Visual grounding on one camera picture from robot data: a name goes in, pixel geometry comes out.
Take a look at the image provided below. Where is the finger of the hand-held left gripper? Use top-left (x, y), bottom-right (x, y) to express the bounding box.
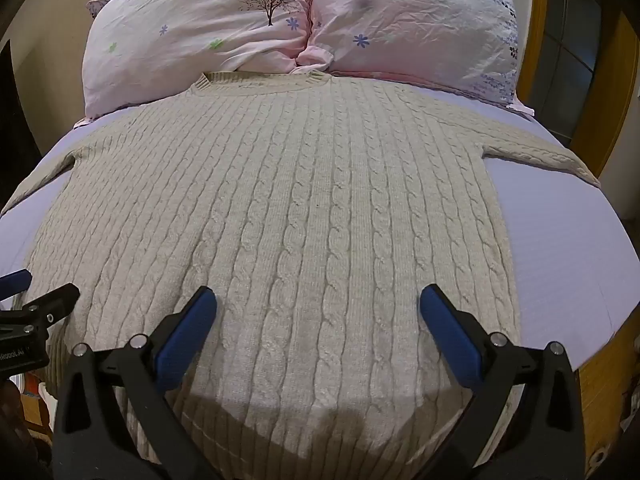
top-left (0, 283), bottom-right (81, 341)
top-left (0, 269), bottom-right (32, 299)

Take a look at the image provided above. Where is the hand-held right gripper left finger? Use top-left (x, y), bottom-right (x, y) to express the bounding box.
top-left (52, 285), bottom-right (219, 480)

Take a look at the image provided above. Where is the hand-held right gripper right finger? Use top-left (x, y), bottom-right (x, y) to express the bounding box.
top-left (419, 284), bottom-right (587, 480)

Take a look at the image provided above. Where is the beige cable-knit sweater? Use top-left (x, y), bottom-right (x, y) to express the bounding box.
top-left (0, 71), bottom-right (602, 480)

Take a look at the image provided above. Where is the wooden framed glass door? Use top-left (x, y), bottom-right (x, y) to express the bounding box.
top-left (515, 0), bottom-right (640, 181)

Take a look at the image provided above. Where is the pink floral pillow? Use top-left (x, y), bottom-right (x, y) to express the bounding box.
top-left (295, 0), bottom-right (536, 117)

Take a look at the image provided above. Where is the pink tree-print pillow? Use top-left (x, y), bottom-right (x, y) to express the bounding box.
top-left (82, 0), bottom-right (317, 120)

